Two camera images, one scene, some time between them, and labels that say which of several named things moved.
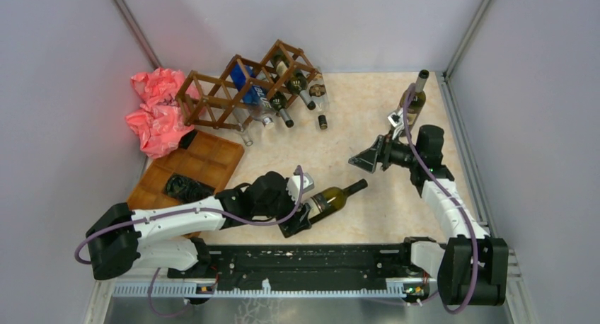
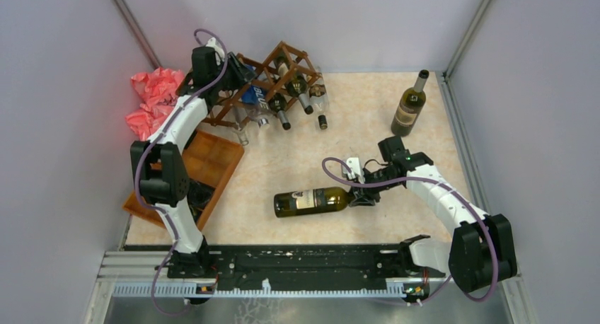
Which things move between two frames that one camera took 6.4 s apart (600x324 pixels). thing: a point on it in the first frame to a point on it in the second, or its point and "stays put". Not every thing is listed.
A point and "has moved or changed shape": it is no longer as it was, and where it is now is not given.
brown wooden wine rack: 231,95 stays put
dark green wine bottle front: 278,102 stays put
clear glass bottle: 241,114 stays put
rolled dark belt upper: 187,189 stays put
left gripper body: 292,223 to 235,76
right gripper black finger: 367,160 to 366,196
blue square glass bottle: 255,97 stays put
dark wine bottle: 331,199 has moved or changed shape
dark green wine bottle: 297,83 stays put
